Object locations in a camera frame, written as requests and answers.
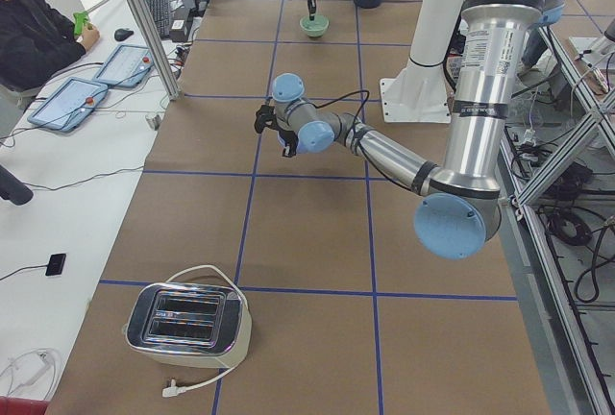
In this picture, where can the blue bowl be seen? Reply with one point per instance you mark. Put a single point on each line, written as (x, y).
(301, 149)

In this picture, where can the green bowl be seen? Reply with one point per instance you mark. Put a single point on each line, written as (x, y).
(314, 27)

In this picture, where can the black keyboard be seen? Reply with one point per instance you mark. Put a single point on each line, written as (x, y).
(160, 11)

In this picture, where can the brown paper table mat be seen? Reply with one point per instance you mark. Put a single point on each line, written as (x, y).
(351, 315)

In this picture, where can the far blue tablet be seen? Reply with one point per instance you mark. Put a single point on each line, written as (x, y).
(126, 66)

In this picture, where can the blue tablet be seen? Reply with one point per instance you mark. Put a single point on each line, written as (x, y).
(126, 66)
(69, 105)

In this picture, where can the black computer mouse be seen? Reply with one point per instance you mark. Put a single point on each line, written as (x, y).
(122, 34)

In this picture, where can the silver white toaster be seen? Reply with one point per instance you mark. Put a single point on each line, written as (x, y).
(191, 325)

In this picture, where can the near blue tablet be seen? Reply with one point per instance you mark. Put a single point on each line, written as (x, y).
(69, 105)

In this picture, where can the green handheld tool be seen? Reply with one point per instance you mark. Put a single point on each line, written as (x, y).
(81, 22)

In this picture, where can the small black box device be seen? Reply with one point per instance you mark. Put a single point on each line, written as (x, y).
(55, 265)

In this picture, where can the seated person in black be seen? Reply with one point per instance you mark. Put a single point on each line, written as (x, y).
(37, 41)

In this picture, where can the white camera mast base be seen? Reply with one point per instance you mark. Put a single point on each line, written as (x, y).
(418, 94)

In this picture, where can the aluminium frame post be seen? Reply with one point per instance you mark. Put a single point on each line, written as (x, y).
(146, 25)

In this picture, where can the white charger with cable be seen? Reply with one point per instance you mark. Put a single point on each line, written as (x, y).
(32, 375)

